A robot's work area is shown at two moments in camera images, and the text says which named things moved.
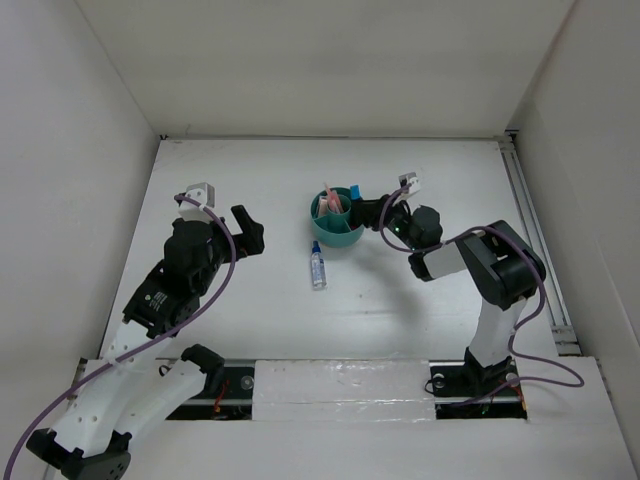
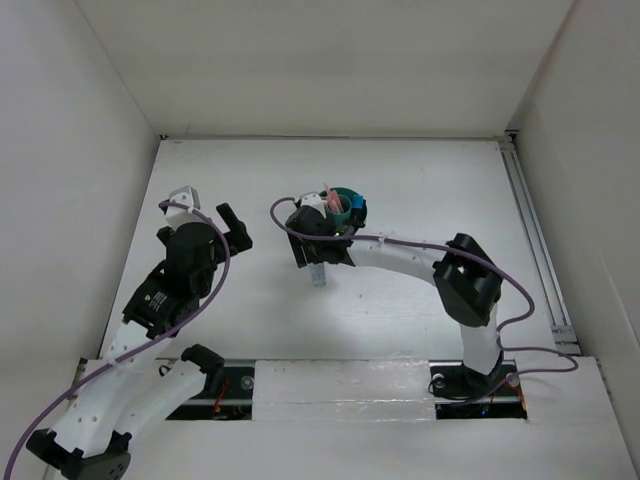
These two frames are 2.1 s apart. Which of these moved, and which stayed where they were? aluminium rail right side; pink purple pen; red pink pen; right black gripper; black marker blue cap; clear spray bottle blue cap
Moved: right black gripper; black marker blue cap
Stayed: red pink pen; pink purple pen; aluminium rail right side; clear spray bottle blue cap
